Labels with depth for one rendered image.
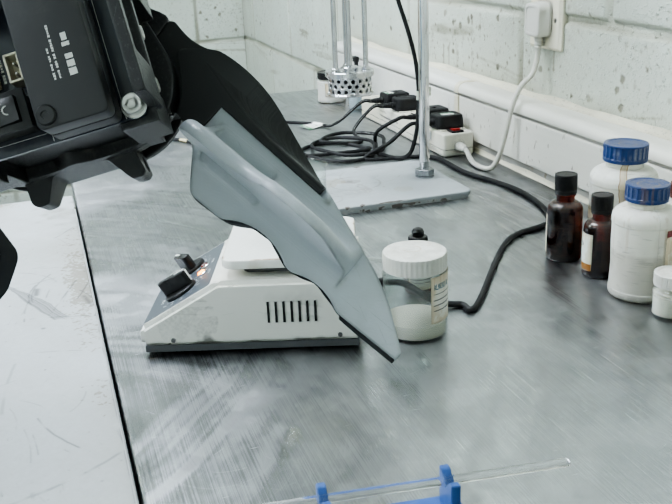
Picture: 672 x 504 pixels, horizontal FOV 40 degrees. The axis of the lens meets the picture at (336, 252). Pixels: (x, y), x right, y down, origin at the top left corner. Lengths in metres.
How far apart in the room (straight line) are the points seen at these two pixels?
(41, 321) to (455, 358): 0.42
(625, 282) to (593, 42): 0.45
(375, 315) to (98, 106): 0.10
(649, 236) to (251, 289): 0.38
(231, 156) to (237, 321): 0.57
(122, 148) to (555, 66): 1.13
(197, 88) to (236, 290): 0.54
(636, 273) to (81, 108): 0.76
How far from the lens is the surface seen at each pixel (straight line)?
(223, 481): 0.66
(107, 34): 0.25
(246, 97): 0.29
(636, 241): 0.92
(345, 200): 1.24
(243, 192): 0.28
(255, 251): 0.83
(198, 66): 0.29
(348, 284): 0.28
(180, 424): 0.74
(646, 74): 1.20
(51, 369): 0.86
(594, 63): 1.29
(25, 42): 0.24
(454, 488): 0.58
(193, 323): 0.83
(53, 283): 1.07
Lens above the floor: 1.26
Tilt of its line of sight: 20 degrees down
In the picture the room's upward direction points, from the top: 3 degrees counter-clockwise
